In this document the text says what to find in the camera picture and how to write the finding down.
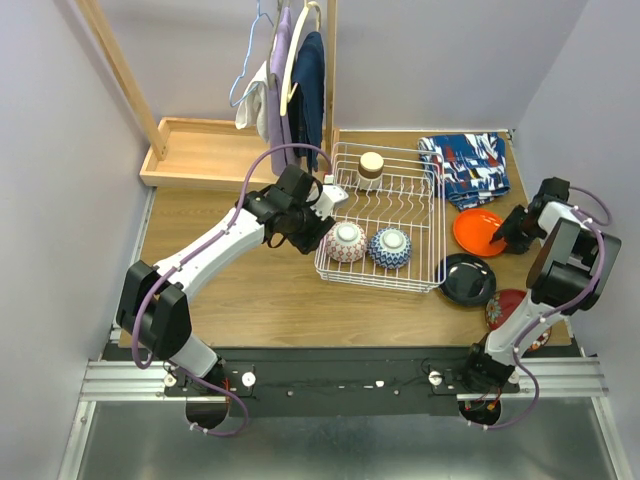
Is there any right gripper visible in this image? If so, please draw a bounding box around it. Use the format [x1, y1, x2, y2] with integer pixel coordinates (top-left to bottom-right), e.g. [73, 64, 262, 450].
[489, 205, 545, 256]

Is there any red white patterned bowl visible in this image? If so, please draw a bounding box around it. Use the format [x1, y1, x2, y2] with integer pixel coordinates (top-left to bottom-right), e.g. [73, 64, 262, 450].
[325, 221, 367, 263]

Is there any orange plate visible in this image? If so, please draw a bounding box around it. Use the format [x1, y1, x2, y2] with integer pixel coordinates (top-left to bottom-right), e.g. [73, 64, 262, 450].
[453, 208, 507, 257]

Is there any blue patterned bowl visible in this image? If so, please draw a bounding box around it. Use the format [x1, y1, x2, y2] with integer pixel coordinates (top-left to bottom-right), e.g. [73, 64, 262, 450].
[368, 227, 412, 270]

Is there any red floral plate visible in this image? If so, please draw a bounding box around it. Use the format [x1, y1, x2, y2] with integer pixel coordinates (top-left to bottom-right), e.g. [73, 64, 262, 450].
[484, 289, 552, 353]

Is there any white wire dish rack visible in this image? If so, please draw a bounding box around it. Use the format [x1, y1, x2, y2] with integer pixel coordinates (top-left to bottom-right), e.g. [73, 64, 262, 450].
[315, 142, 447, 293]

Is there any white metal cup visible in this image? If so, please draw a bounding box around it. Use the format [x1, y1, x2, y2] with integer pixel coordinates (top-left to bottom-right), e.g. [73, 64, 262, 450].
[357, 152, 384, 191]

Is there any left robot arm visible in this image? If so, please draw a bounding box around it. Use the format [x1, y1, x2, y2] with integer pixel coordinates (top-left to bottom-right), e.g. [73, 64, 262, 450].
[116, 166, 348, 395]

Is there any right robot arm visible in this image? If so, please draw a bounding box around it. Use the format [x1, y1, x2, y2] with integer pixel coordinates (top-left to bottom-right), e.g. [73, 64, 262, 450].
[459, 177, 622, 392]

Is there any wooden clothes rack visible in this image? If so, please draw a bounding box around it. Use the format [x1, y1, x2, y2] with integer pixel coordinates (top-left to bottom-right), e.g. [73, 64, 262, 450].
[74, 0, 341, 199]

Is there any blue patterned folded cloth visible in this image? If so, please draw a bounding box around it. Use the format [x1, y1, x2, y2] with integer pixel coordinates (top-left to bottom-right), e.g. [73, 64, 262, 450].
[418, 132, 511, 212]

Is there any purple hanging garment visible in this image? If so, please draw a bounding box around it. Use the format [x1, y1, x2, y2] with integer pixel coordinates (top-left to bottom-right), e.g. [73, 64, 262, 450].
[268, 5, 302, 178]

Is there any navy hanging garment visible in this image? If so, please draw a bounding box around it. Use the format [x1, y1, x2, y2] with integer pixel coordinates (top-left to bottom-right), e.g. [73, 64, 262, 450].
[288, 31, 325, 148]

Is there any white hanging garment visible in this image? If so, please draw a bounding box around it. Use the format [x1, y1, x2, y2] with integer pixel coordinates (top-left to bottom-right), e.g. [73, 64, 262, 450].
[235, 62, 269, 143]

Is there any cream wooden hanger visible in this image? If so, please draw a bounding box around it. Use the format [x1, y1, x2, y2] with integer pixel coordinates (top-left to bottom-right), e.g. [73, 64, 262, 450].
[279, 1, 322, 117]

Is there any grey hanger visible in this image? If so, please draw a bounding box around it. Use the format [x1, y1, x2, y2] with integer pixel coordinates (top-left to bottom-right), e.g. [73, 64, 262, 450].
[266, 0, 291, 89]

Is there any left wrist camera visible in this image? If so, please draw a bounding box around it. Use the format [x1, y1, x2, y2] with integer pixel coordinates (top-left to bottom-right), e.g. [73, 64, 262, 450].
[312, 174, 349, 220]

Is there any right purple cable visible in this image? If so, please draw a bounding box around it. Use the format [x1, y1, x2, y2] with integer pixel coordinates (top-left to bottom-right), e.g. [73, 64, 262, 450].
[462, 185, 614, 432]

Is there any purple cable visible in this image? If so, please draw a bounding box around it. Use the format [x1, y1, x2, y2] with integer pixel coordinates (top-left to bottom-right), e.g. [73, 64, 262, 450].
[462, 185, 614, 432]
[130, 143, 335, 437]

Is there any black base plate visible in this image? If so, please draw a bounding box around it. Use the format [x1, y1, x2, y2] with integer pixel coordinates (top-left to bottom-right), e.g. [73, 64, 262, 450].
[164, 344, 521, 419]

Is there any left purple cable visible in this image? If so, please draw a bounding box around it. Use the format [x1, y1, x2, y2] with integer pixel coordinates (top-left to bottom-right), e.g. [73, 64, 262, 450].
[130, 143, 335, 437]

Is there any light blue wire hanger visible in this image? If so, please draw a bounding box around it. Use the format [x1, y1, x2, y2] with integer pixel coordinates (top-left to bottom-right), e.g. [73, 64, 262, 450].
[228, 0, 275, 108]

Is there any aluminium rail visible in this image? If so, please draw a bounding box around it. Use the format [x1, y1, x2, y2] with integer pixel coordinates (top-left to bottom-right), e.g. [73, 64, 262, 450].
[80, 357, 609, 402]

